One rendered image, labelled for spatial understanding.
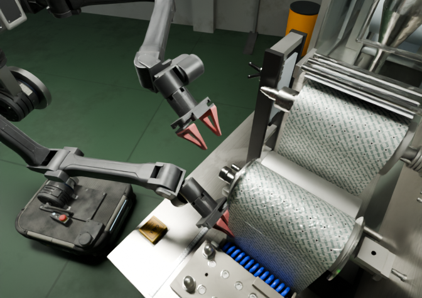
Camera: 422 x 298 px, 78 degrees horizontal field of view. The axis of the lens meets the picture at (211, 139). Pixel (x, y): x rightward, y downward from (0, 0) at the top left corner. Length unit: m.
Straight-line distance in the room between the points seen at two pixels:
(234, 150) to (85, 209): 1.11
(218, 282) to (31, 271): 1.58
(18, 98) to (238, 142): 0.90
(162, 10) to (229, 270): 0.78
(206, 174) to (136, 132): 1.56
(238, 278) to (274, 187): 0.31
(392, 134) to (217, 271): 0.55
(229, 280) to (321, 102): 0.52
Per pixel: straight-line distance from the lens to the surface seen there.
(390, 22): 1.05
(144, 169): 0.74
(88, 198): 1.94
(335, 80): 0.67
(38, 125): 3.04
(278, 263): 0.74
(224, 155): 1.14
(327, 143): 0.69
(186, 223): 0.99
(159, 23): 0.83
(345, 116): 0.67
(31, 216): 2.07
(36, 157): 0.97
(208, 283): 0.79
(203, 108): 0.63
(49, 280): 2.11
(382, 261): 0.62
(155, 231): 0.97
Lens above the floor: 1.80
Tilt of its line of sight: 49 degrees down
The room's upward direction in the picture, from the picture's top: straight up
